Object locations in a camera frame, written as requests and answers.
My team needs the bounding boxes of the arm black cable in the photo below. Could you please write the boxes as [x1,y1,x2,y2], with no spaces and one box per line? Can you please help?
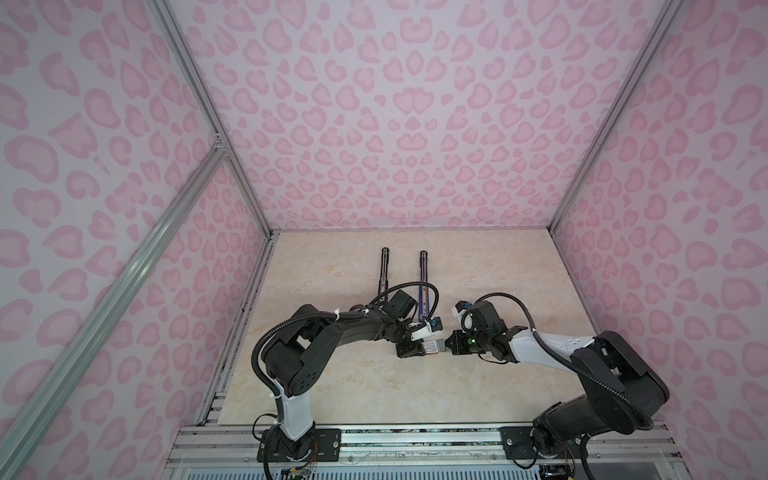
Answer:
[250,280,440,400]
[470,291,655,430]

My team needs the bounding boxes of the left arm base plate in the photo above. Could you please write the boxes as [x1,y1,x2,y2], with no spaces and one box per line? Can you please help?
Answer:
[257,426,342,463]

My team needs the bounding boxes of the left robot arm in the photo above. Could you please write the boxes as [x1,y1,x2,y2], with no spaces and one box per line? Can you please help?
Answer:
[251,296,417,446]

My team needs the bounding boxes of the red white staple box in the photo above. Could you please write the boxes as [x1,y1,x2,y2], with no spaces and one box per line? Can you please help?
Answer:
[422,338,446,355]

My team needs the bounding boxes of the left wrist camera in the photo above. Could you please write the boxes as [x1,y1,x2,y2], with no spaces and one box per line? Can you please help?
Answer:
[383,286,443,342]

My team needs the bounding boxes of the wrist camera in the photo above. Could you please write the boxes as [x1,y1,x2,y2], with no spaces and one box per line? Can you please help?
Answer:
[383,286,443,342]
[452,300,474,333]

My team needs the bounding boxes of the aluminium front rail frame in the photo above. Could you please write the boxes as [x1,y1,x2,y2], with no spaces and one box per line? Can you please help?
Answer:
[161,420,691,479]

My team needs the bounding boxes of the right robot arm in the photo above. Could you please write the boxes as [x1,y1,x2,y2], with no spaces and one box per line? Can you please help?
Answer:
[446,292,670,458]

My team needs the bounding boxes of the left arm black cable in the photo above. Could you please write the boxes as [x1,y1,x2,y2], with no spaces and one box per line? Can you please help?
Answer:
[250,280,440,400]

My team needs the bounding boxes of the aluminium diagonal wall strut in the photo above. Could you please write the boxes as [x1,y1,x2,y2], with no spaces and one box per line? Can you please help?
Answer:
[1,146,227,479]

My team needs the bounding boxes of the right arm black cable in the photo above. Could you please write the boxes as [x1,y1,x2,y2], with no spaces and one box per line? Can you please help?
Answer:
[470,291,655,430]

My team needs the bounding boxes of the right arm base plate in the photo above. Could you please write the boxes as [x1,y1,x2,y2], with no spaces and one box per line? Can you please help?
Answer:
[498,425,590,466]

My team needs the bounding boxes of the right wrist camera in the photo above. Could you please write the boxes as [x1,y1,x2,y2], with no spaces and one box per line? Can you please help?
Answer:
[452,300,474,333]

